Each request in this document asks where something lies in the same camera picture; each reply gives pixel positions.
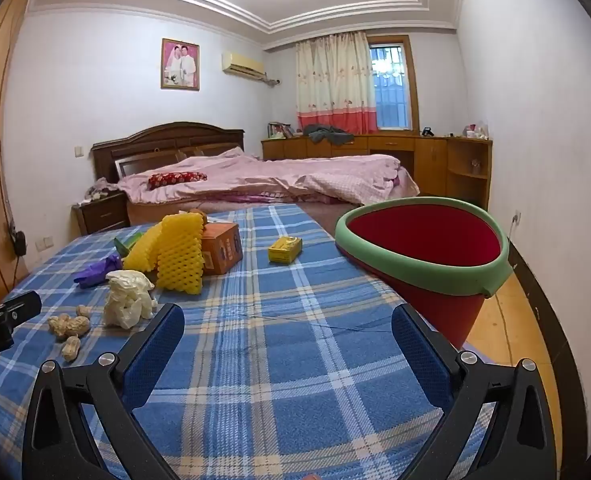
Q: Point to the red bin with green rim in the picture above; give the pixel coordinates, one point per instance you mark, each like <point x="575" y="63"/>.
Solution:
<point x="425" y="240"/>

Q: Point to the brown mesh ball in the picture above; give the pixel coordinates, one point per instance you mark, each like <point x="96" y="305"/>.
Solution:
<point x="204" y="218"/>

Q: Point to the bed with brown mattress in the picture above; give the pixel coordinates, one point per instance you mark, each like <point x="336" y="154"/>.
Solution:
<point x="325" y="207"/>

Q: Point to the small yellow foam fruit net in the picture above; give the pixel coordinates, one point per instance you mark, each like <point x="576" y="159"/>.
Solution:
<point x="143" y="252"/>

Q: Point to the white tissue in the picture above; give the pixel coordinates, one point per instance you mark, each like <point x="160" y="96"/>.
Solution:
<point x="125" y="300"/>

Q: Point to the pair of white wall sockets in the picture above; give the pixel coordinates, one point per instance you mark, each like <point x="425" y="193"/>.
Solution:
<point x="44" y="244"/>

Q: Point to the wall air conditioner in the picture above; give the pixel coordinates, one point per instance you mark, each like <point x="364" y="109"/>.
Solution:
<point x="243" y="65"/>

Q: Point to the green packet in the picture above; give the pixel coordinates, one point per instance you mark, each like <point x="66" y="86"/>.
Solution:
<point x="128" y="242"/>

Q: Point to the black charger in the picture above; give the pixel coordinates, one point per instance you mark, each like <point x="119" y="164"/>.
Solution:
<point x="19" y="242"/>

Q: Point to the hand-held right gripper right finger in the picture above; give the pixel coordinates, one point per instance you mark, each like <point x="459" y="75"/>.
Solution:
<point x="418" y="355"/>

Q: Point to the framed wall photo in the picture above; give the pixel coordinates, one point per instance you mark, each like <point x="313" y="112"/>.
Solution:
<point x="179" y="64"/>

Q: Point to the dark wooden nightstand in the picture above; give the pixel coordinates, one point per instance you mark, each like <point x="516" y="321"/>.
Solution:
<point x="103" y="215"/>

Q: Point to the grey clothes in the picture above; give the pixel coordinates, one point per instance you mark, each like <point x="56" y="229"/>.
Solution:
<point x="328" y="134"/>

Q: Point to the long wooden desk cabinet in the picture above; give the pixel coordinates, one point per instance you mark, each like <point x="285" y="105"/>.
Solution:
<point x="355" y="147"/>

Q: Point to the red floral pillow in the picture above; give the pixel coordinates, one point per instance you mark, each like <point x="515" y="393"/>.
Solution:
<point x="175" y="179"/>

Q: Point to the small yellow box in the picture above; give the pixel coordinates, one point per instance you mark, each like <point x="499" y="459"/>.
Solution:
<point x="284" y="250"/>

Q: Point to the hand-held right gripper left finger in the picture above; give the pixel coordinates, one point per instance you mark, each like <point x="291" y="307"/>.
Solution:
<point x="155" y="355"/>

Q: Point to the cream and red curtain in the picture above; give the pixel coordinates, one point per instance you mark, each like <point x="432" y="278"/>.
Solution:
<point x="335" y="85"/>

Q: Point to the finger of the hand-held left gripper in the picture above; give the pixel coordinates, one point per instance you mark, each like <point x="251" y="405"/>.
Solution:
<point x="18" y="307"/>

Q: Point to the dark wooden headboard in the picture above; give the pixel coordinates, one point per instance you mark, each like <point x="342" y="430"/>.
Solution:
<point x="175" y="135"/>

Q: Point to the white wall socket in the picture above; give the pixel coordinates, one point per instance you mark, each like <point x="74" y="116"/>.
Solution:
<point x="516" y="218"/>

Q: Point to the wooden corner shelf unit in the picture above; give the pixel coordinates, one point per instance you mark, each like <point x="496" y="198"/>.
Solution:
<point x="458" y="160"/>

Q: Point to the orange cardboard box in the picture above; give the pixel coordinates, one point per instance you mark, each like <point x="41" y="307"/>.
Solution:
<point x="223" y="250"/>

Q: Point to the window with wooden frame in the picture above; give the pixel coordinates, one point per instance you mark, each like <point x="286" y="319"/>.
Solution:
<point x="393" y="85"/>

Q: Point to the large yellow foam fruit net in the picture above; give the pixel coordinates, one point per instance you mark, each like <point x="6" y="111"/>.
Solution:
<point x="180" y="255"/>

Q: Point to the pile of light clothes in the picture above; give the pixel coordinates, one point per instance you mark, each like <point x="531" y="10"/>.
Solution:
<point x="100" y="190"/>

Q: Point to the pink duvet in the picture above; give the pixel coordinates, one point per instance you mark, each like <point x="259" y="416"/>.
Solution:
<point x="275" y="175"/>

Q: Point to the blue plaid tablecloth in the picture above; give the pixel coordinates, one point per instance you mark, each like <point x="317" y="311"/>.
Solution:
<point x="275" y="335"/>

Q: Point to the small items on shelf unit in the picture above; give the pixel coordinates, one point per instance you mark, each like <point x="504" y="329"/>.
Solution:
<point x="475" y="131"/>

